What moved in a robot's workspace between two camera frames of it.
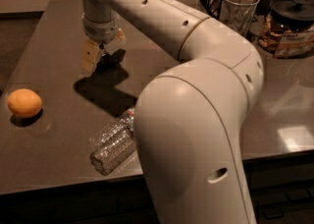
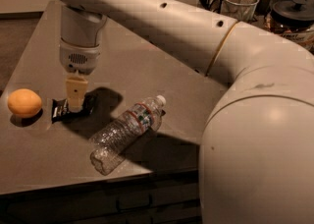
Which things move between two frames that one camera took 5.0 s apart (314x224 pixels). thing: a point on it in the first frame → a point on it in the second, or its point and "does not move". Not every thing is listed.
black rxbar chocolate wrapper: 110,66 → 60,110
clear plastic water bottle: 117,146 does not move
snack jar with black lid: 288,31 does not move
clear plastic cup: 238,11 does not move
